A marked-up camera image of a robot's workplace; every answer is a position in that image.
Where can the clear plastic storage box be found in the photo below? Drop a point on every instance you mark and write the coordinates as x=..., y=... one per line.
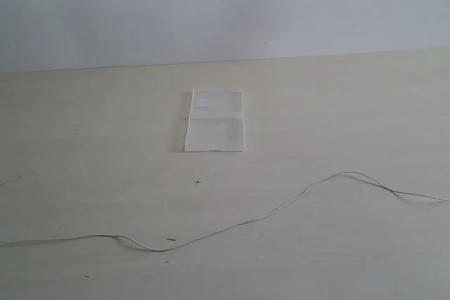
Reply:
x=216, y=120

